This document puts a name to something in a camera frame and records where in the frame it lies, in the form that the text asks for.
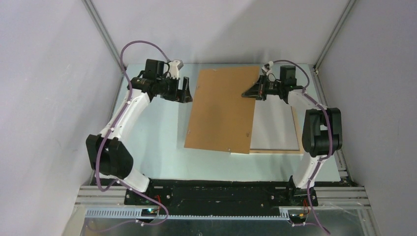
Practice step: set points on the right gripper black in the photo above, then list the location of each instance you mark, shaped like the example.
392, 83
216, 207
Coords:
258, 90

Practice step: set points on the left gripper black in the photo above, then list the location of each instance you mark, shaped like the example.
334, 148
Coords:
182, 96

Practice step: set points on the brown backing board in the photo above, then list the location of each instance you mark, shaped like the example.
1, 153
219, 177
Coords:
221, 119

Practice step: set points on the black and white photo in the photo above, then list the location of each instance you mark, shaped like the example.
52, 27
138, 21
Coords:
274, 128

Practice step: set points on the white wooden picture frame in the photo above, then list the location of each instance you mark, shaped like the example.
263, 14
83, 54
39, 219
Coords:
237, 127

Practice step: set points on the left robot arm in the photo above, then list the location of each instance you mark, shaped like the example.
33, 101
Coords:
107, 152

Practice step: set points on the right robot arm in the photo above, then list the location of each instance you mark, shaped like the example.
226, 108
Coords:
322, 128

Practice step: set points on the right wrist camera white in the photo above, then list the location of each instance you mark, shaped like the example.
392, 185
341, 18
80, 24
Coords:
267, 68

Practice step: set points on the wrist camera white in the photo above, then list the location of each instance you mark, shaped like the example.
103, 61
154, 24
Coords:
267, 68
174, 67

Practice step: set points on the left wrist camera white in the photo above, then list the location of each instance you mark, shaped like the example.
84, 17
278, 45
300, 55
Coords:
174, 67

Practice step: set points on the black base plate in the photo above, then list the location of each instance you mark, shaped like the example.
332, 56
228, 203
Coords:
226, 198

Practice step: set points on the white cable duct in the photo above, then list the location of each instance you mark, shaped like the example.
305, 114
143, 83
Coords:
143, 213

